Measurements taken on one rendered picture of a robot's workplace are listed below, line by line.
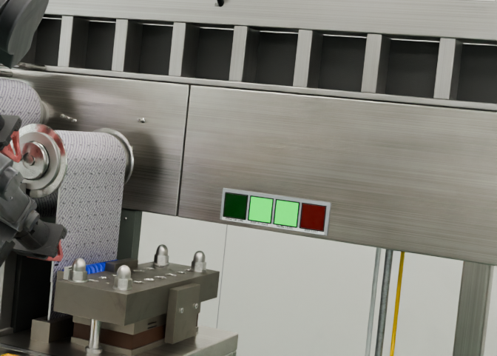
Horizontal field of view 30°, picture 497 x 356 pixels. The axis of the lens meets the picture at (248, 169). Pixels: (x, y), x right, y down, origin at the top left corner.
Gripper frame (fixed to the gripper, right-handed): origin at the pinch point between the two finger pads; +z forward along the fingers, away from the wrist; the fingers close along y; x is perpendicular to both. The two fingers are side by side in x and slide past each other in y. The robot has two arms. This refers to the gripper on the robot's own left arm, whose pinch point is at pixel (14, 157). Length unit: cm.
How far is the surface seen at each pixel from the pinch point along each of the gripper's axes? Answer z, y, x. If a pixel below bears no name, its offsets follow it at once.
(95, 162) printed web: 12.8, 7.9, 9.6
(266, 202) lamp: 34, 38, 18
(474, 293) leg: 58, 80, 16
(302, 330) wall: 263, -44, 100
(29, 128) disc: -0.5, 0.2, 7.0
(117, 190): 24.3, 7.3, 10.8
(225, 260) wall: 244, -87, 122
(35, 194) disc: 7.6, 2.5, -3.1
